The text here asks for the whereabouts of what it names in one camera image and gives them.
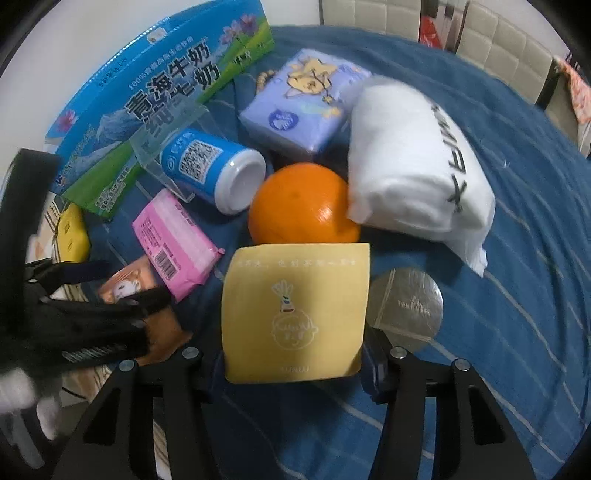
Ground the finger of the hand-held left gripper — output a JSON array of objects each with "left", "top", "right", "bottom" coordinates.
[
  {"left": 27, "top": 258, "right": 112, "bottom": 297},
  {"left": 41, "top": 285, "right": 172, "bottom": 366}
]

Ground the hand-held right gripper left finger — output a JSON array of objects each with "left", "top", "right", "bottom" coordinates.
[{"left": 52, "top": 345, "right": 227, "bottom": 480}]

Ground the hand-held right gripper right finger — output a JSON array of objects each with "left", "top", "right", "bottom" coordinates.
[{"left": 365, "top": 329, "right": 537, "bottom": 480}]

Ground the orange cartoon packet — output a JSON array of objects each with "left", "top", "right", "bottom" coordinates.
[{"left": 98, "top": 255, "right": 195, "bottom": 366}]

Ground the yellow tissue pack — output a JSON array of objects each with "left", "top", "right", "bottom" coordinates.
[{"left": 221, "top": 243, "right": 371, "bottom": 385}]

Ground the blue and green milk carton box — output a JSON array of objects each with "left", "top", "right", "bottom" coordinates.
[{"left": 45, "top": 0, "right": 276, "bottom": 220}]

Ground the blue cartoon tissue pack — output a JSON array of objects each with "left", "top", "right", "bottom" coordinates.
[{"left": 239, "top": 48, "right": 373, "bottom": 163}]

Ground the yellow packet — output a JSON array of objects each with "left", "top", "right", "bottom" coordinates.
[{"left": 56, "top": 202, "right": 92, "bottom": 265}]

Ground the silver round lid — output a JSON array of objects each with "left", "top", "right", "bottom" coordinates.
[{"left": 366, "top": 267, "right": 445, "bottom": 357}]

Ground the pink packet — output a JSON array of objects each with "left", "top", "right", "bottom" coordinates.
[{"left": 132, "top": 188, "right": 226, "bottom": 304}]

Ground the blue striped blanket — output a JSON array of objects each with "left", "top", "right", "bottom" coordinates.
[{"left": 60, "top": 23, "right": 591, "bottom": 480}]

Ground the clear acrylic stand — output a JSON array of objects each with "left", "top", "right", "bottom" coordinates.
[{"left": 129, "top": 103, "right": 232, "bottom": 204}]

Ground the blue and white can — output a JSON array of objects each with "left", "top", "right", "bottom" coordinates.
[{"left": 161, "top": 128, "right": 267, "bottom": 216}]

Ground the orange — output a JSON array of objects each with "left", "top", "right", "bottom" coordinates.
[{"left": 247, "top": 162, "right": 362, "bottom": 246}]

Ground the white plastic bag package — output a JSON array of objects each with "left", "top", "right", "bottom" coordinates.
[{"left": 345, "top": 76, "right": 496, "bottom": 278}]

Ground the orange patterned cloth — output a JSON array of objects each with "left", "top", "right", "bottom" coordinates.
[{"left": 556, "top": 54, "right": 591, "bottom": 126}]

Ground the red plastic bag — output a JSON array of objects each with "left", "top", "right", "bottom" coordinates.
[{"left": 417, "top": 0, "right": 470, "bottom": 48}]

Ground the beige padded headboard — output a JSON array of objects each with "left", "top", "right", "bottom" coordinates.
[{"left": 321, "top": 0, "right": 591, "bottom": 160}]

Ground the beige bead bracelet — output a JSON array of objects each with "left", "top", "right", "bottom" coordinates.
[{"left": 254, "top": 68, "right": 279, "bottom": 95}]

